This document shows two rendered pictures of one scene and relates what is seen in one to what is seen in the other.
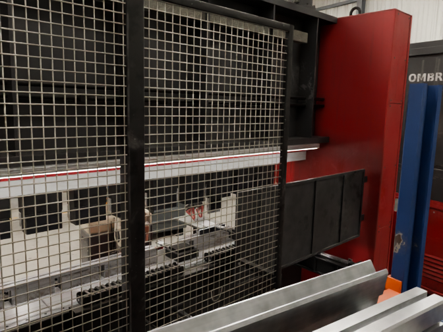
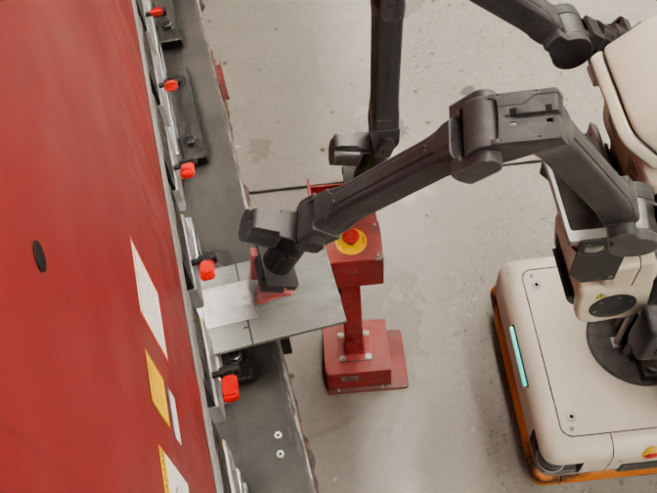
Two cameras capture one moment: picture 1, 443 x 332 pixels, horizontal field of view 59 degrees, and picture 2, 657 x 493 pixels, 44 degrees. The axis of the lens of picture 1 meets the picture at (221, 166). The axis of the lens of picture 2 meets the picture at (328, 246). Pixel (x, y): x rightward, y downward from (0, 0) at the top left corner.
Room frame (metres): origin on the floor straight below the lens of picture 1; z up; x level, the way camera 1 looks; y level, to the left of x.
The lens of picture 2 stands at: (2.89, -0.41, 2.35)
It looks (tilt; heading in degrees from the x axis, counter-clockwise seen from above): 58 degrees down; 125
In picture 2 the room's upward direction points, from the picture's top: 6 degrees counter-clockwise
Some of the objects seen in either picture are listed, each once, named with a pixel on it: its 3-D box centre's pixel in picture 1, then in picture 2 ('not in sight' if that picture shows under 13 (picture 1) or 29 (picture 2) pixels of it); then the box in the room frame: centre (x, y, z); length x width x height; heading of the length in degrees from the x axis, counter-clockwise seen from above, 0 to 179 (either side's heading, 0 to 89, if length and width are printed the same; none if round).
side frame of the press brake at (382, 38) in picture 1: (329, 186); not in sight; (2.79, -0.79, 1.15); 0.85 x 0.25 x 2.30; 43
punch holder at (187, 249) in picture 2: (217, 182); (162, 254); (2.26, 0.02, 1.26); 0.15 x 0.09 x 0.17; 133
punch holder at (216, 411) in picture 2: (240, 179); (181, 365); (2.40, -0.12, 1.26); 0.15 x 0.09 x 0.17; 133
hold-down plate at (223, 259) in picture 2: not in sight; (227, 316); (2.26, 0.11, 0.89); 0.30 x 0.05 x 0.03; 133
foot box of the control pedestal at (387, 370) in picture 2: not in sight; (365, 353); (2.35, 0.49, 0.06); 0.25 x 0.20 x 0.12; 33
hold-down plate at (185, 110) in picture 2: not in sight; (186, 115); (1.87, 0.52, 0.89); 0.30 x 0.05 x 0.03; 133
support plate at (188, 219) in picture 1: (197, 221); (268, 297); (2.35, 0.14, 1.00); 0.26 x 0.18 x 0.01; 43
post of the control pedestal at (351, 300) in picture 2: not in sight; (351, 304); (2.33, 0.48, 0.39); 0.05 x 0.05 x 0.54; 33
